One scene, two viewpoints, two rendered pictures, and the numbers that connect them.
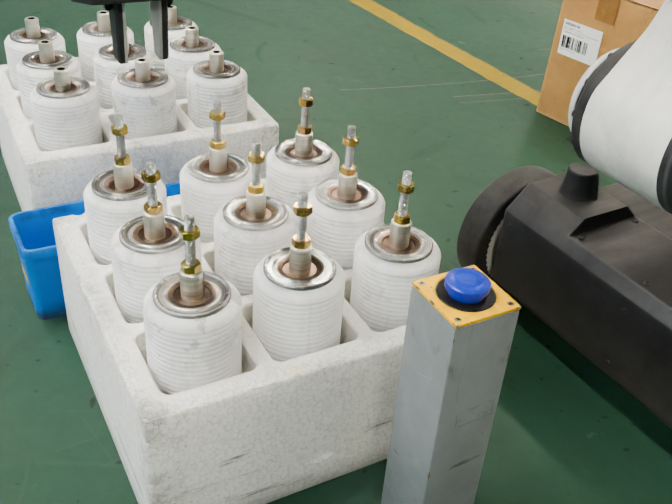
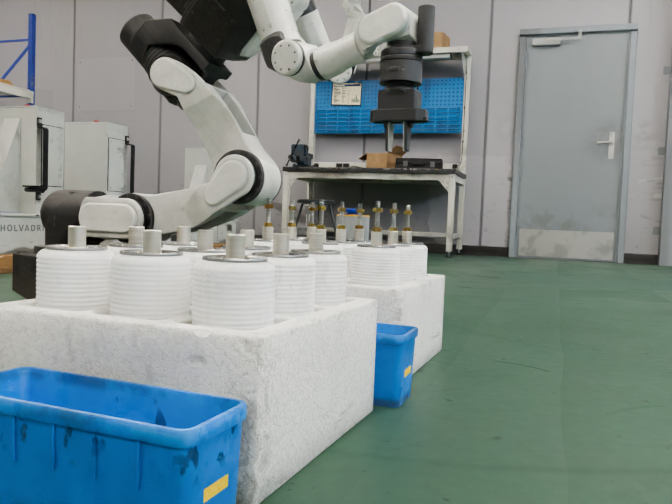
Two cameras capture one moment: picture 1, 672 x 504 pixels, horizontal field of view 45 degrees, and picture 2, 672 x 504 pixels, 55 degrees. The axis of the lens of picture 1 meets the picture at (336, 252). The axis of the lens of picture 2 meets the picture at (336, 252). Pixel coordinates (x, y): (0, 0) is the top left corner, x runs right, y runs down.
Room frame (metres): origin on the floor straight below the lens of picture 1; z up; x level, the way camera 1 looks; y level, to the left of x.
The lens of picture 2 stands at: (1.70, 1.19, 0.30)
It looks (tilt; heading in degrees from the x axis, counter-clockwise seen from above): 3 degrees down; 231
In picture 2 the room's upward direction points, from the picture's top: 2 degrees clockwise
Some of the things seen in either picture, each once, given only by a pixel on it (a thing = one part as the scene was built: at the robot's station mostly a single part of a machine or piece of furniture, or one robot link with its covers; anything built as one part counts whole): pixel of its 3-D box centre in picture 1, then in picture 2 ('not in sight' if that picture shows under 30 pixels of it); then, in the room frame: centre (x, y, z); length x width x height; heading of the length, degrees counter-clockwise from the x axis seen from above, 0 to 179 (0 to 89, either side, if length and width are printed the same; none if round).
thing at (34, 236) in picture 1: (126, 246); (327, 356); (0.99, 0.31, 0.06); 0.30 x 0.11 x 0.12; 121
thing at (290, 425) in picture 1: (254, 323); (337, 315); (0.79, 0.09, 0.09); 0.39 x 0.39 x 0.18; 30
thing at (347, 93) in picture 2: not in sight; (346, 93); (-2.46, -3.87, 1.54); 0.32 x 0.02 x 0.25; 122
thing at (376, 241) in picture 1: (398, 243); not in sight; (0.75, -0.07, 0.25); 0.08 x 0.08 x 0.01
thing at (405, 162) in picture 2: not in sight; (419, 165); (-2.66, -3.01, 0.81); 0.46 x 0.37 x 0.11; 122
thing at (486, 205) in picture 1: (518, 230); not in sight; (1.05, -0.27, 0.10); 0.20 x 0.05 x 0.20; 122
